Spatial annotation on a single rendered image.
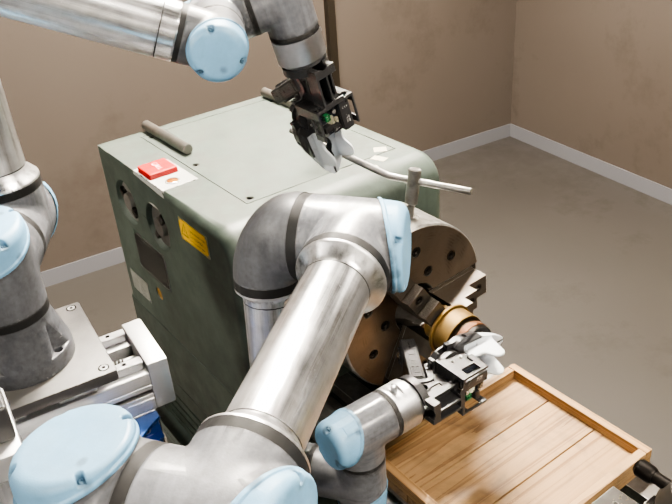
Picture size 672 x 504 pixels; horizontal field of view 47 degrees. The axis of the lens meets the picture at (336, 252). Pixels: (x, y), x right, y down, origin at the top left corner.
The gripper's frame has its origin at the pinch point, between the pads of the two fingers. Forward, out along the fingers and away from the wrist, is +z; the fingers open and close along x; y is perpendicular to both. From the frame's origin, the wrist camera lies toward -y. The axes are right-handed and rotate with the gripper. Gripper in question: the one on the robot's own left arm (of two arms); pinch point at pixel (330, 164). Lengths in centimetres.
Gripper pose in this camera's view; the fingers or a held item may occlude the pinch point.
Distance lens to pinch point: 129.8
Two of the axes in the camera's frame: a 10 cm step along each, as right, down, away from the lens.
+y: 6.0, 3.7, -7.1
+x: 7.6, -5.5, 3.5
